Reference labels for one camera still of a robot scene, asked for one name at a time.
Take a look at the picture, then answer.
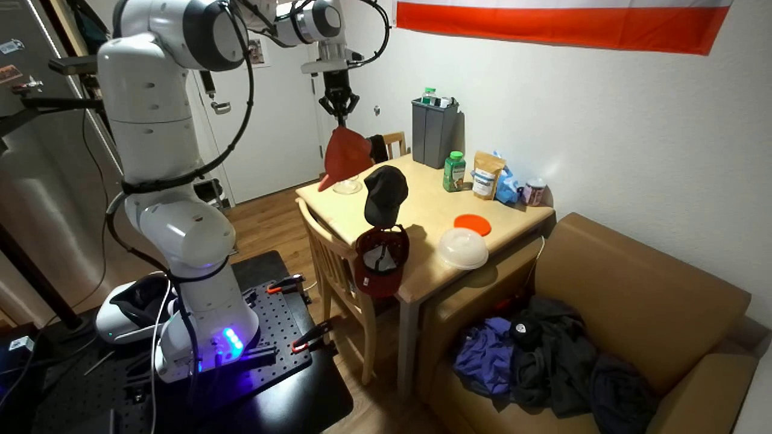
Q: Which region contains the green plastic bottle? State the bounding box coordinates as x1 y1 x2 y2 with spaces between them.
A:
443 150 469 193

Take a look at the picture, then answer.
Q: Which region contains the brown sofa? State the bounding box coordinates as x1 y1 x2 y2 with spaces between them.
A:
426 212 761 434

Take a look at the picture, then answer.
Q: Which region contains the clear glass bowl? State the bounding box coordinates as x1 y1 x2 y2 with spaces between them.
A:
332 176 367 198

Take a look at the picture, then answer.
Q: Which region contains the black baseball cap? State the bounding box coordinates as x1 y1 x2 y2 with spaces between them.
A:
363 164 411 230

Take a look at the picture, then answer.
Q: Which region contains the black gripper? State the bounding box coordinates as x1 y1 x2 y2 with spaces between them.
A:
320 68 363 129

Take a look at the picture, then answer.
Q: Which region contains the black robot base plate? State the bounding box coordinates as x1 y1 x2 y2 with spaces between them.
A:
152 247 358 434

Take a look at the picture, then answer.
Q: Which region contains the blue plastic bag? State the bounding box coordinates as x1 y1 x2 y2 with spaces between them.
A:
496 166 523 206

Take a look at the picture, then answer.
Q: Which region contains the white cable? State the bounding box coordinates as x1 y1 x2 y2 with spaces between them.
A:
146 279 177 434

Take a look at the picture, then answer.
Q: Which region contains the white plastic bowl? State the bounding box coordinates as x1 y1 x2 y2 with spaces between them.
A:
438 227 492 271

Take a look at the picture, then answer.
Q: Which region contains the light wooden chair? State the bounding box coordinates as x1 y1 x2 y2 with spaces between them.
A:
292 194 405 387
381 129 411 160

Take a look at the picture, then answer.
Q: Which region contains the red and white banner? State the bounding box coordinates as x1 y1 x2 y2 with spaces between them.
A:
393 0 735 57

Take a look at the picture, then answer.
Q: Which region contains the brown paper pouch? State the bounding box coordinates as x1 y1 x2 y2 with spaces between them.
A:
470 151 507 200

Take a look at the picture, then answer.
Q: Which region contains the black clothes pile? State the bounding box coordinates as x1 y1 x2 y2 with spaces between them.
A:
509 297 660 434

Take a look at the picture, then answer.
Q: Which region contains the black camera on stand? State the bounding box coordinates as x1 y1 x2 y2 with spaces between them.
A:
0 52 123 139

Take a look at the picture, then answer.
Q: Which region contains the grey plastic bin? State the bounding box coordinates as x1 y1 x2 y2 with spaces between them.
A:
411 93 469 170

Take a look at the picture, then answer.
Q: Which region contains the purple cloth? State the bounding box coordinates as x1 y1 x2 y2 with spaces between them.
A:
452 314 522 402

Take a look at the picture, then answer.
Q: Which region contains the orange handled clamp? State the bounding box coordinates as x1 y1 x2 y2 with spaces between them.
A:
291 318 335 356
264 271 309 297

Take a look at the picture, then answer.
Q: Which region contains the orange plate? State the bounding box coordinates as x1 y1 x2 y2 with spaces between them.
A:
452 212 496 239

